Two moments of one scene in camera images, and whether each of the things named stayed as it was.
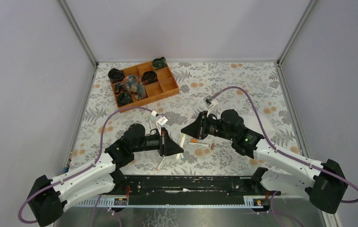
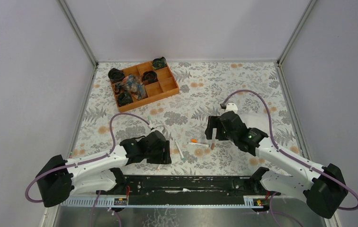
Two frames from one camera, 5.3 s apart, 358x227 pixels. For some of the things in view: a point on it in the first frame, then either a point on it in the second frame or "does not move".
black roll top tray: (159, 63) does not move
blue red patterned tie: (134, 84) does not move
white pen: (183, 139) -> (214, 135)
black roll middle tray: (149, 77) does not move
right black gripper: (202, 125) -> (218, 126)
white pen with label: (199, 144) does not move
